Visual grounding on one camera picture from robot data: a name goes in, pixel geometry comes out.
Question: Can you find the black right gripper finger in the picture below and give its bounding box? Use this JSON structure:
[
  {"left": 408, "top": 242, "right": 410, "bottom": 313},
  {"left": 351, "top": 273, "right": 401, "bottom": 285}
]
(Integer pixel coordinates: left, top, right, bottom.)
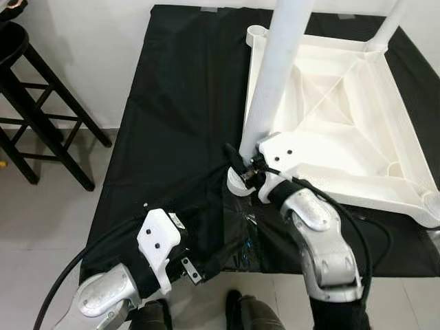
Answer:
[{"left": 224, "top": 142, "right": 247, "bottom": 176}]

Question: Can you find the clear adhesive tape patch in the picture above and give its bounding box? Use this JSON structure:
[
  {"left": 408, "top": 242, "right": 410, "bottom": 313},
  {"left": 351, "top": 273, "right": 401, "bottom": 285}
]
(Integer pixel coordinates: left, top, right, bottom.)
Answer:
[{"left": 225, "top": 196, "right": 263, "bottom": 270}]

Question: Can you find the black cloth table cover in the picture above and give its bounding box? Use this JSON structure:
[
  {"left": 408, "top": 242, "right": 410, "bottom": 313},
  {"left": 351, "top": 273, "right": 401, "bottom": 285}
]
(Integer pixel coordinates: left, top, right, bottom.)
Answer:
[{"left": 81, "top": 3, "right": 440, "bottom": 277}]

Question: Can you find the white plastic table top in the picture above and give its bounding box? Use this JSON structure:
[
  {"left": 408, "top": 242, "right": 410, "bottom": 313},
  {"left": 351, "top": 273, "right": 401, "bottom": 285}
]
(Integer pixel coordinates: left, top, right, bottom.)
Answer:
[{"left": 227, "top": 25, "right": 440, "bottom": 229}]

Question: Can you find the black wooden stool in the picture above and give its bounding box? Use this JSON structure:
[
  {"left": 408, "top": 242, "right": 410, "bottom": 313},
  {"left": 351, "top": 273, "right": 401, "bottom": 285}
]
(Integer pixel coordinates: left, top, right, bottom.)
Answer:
[{"left": 0, "top": 0, "right": 114, "bottom": 192}]

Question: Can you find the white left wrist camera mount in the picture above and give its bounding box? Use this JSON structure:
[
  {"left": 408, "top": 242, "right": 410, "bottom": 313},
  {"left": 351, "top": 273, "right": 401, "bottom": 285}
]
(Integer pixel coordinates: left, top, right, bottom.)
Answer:
[{"left": 136, "top": 208, "right": 183, "bottom": 289}]

